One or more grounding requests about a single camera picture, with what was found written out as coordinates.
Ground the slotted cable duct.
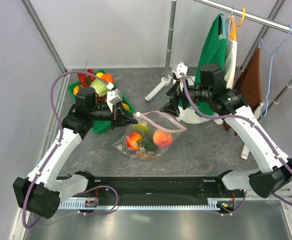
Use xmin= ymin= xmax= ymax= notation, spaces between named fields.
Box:
xmin=58 ymin=197 xmax=234 ymax=211

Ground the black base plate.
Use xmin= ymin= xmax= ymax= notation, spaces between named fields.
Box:
xmin=65 ymin=176 xmax=246 ymax=208

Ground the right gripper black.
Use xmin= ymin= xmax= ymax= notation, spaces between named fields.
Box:
xmin=160 ymin=77 xmax=212 ymax=118

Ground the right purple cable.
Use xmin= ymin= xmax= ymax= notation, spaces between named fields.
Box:
xmin=180 ymin=72 xmax=292 ymax=217

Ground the peach fruit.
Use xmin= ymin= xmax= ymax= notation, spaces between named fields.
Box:
xmin=153 ymin=129 xmax=173 ymax=148

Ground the green shirt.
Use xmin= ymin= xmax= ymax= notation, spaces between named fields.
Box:
xmin=176 ymin=13 xmax=227 ymax=124

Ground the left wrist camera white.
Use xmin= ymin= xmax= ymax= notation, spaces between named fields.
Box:
xmin=106 ymin=88 xmax=122 ymax=112

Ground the yellow mango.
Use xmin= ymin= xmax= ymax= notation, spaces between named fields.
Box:
xmin=72 ymin=85 xmax=83 ymax=96

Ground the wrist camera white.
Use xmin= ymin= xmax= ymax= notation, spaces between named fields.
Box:
xmin=171 ymin=62 xmax=188 ymax=80
xmin=106 ymin=88 xmax=122 ymax=112

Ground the blue wire hanger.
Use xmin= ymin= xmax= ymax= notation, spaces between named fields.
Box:
xmin=258 ymin=24 xmax=292 ymax=118

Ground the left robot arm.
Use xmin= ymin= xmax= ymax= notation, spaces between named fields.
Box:
xmin=13 ymin=87 xmax=137 ymax=219

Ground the white shirt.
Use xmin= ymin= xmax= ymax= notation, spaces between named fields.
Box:
xmin=176 ymin=13 xmax=238 ymax=124

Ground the clear zip top bag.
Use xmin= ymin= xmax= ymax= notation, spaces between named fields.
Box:
xmin=112 ymin=110 xmax=187 ymax=160

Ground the yellow lemon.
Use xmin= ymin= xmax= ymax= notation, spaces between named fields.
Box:
xmin=95 ymin=72 xmax=104 ymax=78

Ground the clothes rack stand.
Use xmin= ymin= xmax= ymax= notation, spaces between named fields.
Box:
xmin=145 ymin=0 xmax=292 ymax=158

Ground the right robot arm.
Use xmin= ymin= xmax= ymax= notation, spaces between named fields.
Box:
xmin=160 ymin=63 xmax=292 ymax=198

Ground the orange hanger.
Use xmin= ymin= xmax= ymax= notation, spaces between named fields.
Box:
xmin=230 ymin=7 xmax=246 ymax=41

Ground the toy pineapple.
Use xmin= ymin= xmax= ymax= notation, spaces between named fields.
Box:
xmin=136 ymin=135 xmax=159 ymax=160

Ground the green cabbage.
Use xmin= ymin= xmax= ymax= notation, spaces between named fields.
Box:
xmin=90 ymin=79 xmax=109 ymax=98

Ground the brown towel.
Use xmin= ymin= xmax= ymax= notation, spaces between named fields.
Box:
xmin=223 ymin=47 xmax=263 ymax=132

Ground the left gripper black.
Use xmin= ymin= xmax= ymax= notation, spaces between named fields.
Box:
xmin=89 ymin=101 xmax=138 ymax=131

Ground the orange fruit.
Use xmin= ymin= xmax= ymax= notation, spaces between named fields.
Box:
xmin=101 ymin=73 xmax=114 ymax=83

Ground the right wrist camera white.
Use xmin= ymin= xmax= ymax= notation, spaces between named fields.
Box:
xmin=171 ymin=62 xmax=188 ymax=80

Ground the green bell pepper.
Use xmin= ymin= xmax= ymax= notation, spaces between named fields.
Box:
xmin=133 ymin=123 xmax=149 ymax=135

